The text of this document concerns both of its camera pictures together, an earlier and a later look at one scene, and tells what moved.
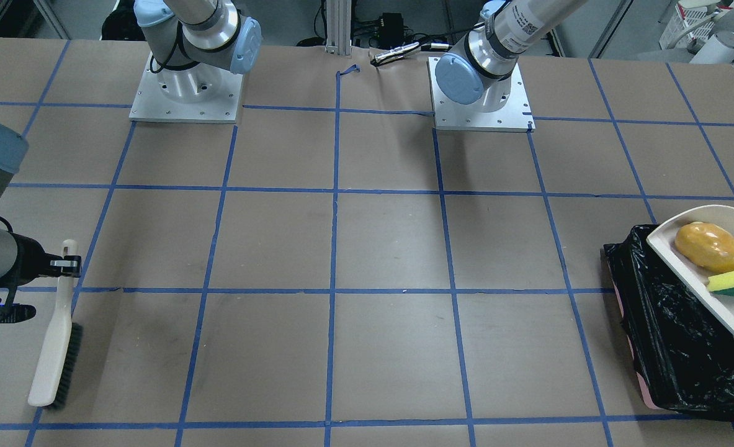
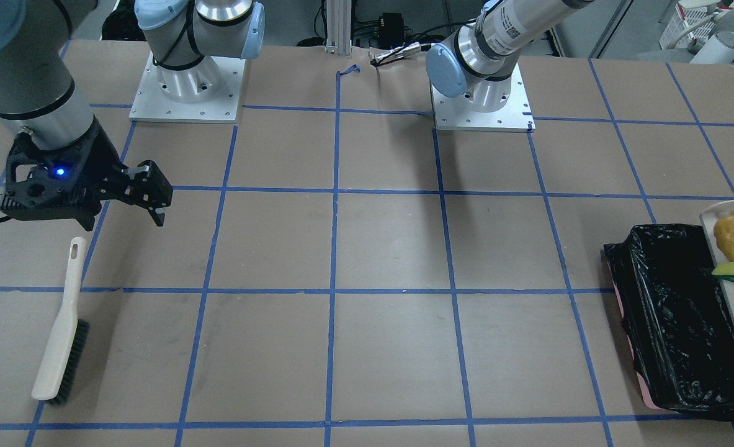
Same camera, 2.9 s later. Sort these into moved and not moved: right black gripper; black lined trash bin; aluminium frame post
Moved: right black gripper
Not moved: black lined trash bin; aluminium frame post
